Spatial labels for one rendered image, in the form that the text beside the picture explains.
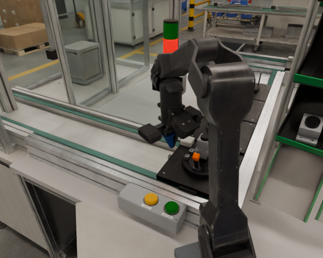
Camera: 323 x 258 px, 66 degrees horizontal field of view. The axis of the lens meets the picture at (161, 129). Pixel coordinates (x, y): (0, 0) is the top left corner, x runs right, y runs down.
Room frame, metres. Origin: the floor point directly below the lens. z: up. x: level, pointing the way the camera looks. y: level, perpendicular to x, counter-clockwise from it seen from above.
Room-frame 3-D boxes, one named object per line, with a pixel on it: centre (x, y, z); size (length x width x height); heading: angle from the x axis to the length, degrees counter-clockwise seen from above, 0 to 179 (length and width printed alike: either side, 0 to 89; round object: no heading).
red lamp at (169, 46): (0.86, -0.03, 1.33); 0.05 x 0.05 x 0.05
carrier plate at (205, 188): (0.67, -0.14, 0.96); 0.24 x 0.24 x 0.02; 62
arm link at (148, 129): (0.58, -0.03, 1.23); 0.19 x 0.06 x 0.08; 127
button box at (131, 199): (0.52, 0.03, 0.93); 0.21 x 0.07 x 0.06; 62
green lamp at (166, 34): (0.86, -0.03, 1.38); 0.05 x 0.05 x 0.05
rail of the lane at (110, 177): (0.67, 0.17, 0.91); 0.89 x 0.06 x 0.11; 62
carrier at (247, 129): (0.90, -0.26, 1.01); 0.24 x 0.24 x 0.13; 62
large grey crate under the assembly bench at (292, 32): (5.50, -2.95, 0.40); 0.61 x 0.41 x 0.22; 62
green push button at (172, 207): (0.49, -0.03, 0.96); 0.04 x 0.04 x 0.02
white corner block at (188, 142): (0.80, -0.10, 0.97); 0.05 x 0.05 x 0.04; 62
